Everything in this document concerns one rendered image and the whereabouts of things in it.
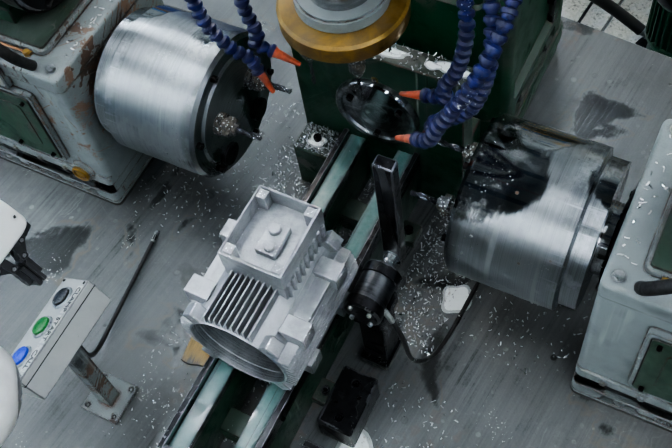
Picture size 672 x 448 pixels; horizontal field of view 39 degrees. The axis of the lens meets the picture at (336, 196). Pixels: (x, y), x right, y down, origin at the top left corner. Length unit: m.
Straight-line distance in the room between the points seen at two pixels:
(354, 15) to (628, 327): 0.55
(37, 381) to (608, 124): 1.09
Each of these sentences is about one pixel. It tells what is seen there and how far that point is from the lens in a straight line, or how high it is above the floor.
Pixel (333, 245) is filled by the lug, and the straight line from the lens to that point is 1.36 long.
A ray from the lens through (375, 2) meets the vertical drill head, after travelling 1.25.
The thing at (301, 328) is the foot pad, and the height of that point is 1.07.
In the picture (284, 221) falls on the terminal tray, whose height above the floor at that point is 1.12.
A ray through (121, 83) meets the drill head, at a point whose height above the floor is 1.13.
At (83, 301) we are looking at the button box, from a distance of 1.42.
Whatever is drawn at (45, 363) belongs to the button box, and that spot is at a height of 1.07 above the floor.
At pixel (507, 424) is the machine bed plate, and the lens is 1.55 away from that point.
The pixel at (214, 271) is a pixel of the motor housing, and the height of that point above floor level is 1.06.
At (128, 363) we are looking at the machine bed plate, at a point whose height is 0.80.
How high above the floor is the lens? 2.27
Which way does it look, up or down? 57 degrees down
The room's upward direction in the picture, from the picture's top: 11 degrees counter-clockwise
